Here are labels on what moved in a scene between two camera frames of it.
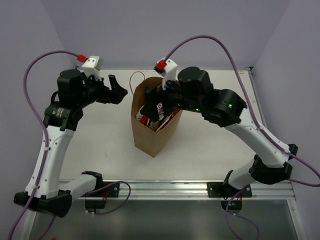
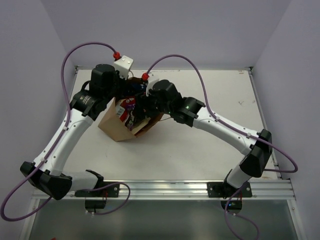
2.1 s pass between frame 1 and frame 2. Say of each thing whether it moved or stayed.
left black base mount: stayed
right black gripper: stayed
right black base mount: stayed
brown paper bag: moved
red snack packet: moved
